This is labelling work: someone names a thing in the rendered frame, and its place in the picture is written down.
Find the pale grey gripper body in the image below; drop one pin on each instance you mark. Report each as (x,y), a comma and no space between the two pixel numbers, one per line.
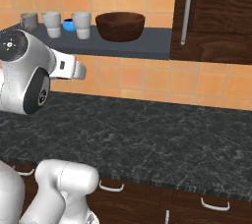
(79,70)

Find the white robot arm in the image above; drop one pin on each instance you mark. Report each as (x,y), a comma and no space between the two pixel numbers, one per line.
(19,80)

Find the dark wood cabinet door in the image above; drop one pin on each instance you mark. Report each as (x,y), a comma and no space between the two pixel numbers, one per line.
(220,18)

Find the white cup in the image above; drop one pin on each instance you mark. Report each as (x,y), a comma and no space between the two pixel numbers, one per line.
(82,23)
(52,21)

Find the large brown wooden bowl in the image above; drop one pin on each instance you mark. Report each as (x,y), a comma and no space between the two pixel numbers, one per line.
(119,28)

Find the grey cup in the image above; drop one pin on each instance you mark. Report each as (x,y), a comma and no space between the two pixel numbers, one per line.
(29,21)

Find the dark wood drawer front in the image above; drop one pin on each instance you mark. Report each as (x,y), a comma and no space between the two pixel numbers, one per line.
(141,198)
(213,216)
(30,185)

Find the dark grey wall shelf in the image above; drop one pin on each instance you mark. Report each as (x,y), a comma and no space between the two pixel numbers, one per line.
(144,45)

